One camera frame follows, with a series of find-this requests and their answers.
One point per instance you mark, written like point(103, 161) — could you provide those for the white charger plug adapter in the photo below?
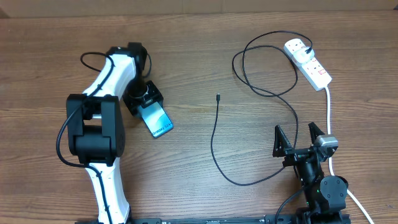
point(303, 55)

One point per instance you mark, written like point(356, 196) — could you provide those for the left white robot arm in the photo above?
point(93, 135)

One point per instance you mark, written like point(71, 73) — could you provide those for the white power strip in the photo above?
point(313, 71)

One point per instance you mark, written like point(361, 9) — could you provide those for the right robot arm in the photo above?
point(325, 195)

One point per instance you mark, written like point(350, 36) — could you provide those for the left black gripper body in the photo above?
point(140, 93)

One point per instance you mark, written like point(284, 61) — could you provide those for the Galaxy smartphone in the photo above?
point(156, 119)

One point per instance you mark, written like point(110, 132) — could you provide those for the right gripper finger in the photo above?
point(282, 146)
point(316, 133)

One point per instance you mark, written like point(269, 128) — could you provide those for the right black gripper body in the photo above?
point(295, 157)

